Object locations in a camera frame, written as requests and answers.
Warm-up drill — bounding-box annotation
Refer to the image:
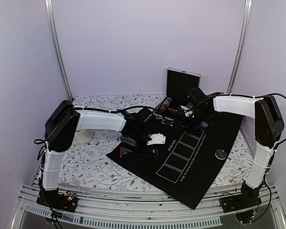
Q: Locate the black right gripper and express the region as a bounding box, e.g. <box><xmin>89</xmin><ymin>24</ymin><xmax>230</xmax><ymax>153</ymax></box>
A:
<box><xmin>171</xmin><ymin>107</ymin><xmax>212</xmax><ymax>134</ymax></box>

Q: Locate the purple small blind button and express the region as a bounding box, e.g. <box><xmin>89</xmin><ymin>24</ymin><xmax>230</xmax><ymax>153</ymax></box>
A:
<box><xmin>200</xmin><ymin>122</ymin><xmax>208</xmax><ymax>128</ymax></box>

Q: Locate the blue playing card deck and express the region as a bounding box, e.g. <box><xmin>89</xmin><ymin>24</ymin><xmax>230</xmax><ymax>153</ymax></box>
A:
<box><xmin>121</xmin><ymin>136</ymin><xmax>137</xmax><ymax>146</ymax></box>

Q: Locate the black and green chip stack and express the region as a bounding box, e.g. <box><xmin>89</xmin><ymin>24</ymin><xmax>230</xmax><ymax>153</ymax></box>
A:
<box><xmin>149</xmin><ymin>148</ymin><xmax>159</xmax><ymax>158</ymax></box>

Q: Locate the black white dealer button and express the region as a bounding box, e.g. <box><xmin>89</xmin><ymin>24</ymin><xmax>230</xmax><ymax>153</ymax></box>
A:
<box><xmin>215</xmin><ymin>149</ymin><xmax>227</xmax><ymax>160</ymax></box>

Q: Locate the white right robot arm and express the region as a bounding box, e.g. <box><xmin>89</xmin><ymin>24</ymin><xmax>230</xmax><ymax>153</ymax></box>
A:
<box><xmin>175</xmin><ymin>88</ymin><xmax>284</xmax><ymax>208</ymax></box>

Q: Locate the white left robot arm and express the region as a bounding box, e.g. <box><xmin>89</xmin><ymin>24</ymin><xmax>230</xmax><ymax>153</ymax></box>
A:
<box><xmin>34</xmin><ymin>100</ymin><xmax>165</xmax><ymax>207</ymax></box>

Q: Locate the triangular all in button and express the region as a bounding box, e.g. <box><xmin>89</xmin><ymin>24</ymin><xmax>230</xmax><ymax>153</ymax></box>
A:
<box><xmin>120</xmin><ymin>147</ymin><xmax>132</xmax><ymax>158</ymax></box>

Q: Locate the aluminium poker chip case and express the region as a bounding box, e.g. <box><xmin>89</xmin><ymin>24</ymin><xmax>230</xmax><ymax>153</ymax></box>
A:
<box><xmin>154</xmin><ymin>67</ymin><xmax>201</xmax><ymax>126</ymax></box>

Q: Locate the cream cylindrical cup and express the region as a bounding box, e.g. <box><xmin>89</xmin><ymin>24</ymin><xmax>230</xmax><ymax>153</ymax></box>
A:
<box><xmin>74</xmin><ymin>129</ymin><xmax>93</xmax><ymax>144</ymax></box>

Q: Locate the black poker table mat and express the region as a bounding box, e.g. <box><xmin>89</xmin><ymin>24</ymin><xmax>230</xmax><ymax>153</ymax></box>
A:
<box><xmin>107</xmin><ymin>112</ymin><xmax>243</xmax><ymax>209</ymax></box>

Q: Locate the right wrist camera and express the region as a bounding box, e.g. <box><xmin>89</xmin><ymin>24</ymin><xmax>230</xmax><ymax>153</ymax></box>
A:
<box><xmin>180</xmin><ymin>105</ymin><xmax>195</xmax><ymax>117</ymax></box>

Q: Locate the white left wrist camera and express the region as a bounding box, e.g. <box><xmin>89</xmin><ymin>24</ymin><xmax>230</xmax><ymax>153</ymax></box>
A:
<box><xmin>147</xmin><ymin>133</ymin><xmax>166</xmax><ymax>146</ymax></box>

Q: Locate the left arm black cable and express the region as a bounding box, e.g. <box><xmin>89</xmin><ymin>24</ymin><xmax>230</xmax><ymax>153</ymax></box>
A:
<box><xmin>33</xmin><ymin>104</ymin><xmax>163</xmax><ymax>146</ymax></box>

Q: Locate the front aluminium rail base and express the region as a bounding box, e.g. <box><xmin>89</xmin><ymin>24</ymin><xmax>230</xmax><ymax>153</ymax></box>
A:
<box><xmin>11</xmin><ymin>184</ymin><xmax>286</xmax><ymax>229</ymax></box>

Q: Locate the right aluminium frame post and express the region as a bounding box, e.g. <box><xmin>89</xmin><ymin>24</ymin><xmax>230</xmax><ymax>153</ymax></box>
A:
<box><xmin>226</xmin><ymin>0</ymin><xmax>253</xmax><ymax>94</ymax></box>

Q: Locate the aluminium frame post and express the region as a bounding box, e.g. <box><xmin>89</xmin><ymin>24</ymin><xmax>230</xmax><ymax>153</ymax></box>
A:
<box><xmin>44</xmin><ymin>0</ymin><xmax>73</xmax><ymax>101</ymax></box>
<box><xmin>226</xmin><ymin>0</ymin><xmax>253</xmax><ymax>94</ymax></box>

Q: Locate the left aluminium frame post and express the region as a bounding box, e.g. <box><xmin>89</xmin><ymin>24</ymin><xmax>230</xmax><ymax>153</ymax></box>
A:
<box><xmin>44</xmin><ymin>0</ymin><xmax>73</xmax><ymax>101</ymax></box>

